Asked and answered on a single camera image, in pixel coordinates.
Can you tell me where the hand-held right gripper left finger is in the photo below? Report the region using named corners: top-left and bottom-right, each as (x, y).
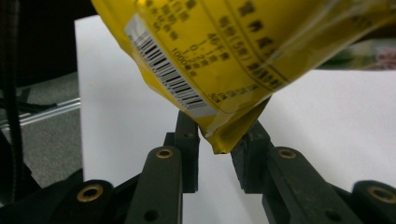
top-left (124, 110), bottom-right (200, 224)

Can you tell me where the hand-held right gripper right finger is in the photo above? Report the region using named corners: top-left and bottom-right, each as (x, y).
top-left (231, 120), bottom-right (365, 224)

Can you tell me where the yellow stand-up pouch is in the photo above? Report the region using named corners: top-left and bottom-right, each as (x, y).
top-left (90, 0), bottom-right (396, 155)

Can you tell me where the white table mat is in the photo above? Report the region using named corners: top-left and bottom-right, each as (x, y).
top-left (74, 15), bottom-right (396, 224)

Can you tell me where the aluminium floor rail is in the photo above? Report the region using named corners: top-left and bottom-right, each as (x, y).
top-left (0, 97), bottom-right (82, 127)

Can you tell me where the right hand-held gripper black cable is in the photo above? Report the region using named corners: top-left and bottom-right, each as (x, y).
top-left (0, 0), bottom-right (26, 204)

